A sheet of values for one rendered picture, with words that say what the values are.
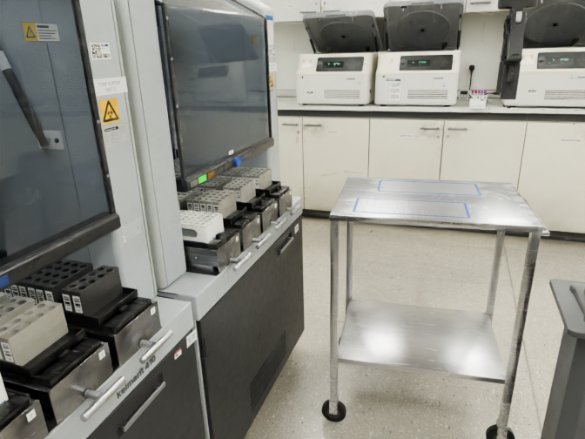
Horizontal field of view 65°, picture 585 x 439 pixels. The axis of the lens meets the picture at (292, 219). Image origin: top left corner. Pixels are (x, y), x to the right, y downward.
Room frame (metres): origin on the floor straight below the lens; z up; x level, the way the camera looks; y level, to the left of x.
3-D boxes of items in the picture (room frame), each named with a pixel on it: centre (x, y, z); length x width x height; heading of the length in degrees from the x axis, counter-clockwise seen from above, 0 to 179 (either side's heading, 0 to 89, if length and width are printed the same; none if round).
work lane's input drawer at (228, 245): (1.27, 0.48, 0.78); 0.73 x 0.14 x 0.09; 70
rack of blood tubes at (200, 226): (1.23, 0.35, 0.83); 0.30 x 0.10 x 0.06; 70
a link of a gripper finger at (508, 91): (0.97, -0.45, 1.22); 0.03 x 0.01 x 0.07; 70
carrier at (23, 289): (0.86, 0.52, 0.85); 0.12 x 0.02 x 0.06; 160
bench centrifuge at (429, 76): (3.52, -0.97, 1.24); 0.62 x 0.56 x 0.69; 161
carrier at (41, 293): (0.84, 0.48, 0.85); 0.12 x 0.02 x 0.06; 160
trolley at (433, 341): (1.46, -0.46, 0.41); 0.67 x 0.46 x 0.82; 76
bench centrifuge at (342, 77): (3.71, -0.42, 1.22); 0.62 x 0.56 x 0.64; 158
